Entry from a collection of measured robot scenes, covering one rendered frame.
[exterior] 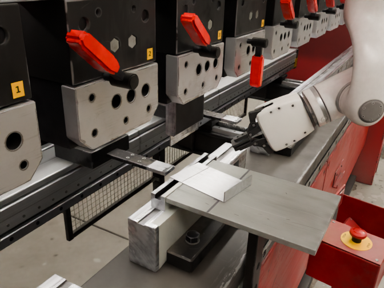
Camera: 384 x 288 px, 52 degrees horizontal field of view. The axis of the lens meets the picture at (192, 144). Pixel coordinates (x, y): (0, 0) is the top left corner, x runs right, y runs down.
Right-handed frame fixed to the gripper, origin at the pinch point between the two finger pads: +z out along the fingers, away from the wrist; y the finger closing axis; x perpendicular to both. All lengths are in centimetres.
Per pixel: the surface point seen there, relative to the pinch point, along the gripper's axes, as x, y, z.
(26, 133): 45, 31, 13
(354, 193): -152, -139, -36
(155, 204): 18.4, 4.4, 17.2
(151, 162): 7.2, 7.7, 17.3
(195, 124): 7.8, 11.1, 5.3
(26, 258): -79, -43, 131
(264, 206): 21.4, -3.1, -0.5
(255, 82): 1.8, 11.3, -8.2
